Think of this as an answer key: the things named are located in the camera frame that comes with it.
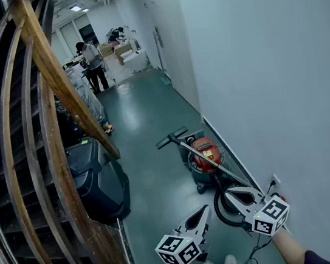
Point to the ceiling light panel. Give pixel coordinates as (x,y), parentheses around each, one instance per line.
(75,8)
(85,10)

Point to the wooden staircase railing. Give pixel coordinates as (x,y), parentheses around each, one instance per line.
(63,91)

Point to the cardboard box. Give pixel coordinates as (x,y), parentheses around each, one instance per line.
(105,50)
(124,52)

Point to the red object with yellow label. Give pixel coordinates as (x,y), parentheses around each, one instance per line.
(206,153)

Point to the plastic-wrapped pallet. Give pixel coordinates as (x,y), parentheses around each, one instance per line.
(86,90)

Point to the person's dark shirt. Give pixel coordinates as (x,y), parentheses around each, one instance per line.
(317,259)

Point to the person's white right shoe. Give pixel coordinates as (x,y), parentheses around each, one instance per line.
(230,261)

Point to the white wall socket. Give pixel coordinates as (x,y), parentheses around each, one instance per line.
(276,178)

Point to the person's right forearm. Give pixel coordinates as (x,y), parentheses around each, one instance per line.
(290,248)

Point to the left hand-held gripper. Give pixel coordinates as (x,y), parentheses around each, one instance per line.
(178,250)

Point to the black bar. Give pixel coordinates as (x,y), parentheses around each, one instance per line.
(172,137)

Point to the grey floor scrubber machine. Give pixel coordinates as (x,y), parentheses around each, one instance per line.
(98,181)

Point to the small colourful object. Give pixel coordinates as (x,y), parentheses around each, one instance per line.
(108,128)

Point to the white box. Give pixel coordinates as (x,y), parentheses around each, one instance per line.
(136,61)

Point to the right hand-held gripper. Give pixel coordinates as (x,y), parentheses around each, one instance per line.
(271,215)

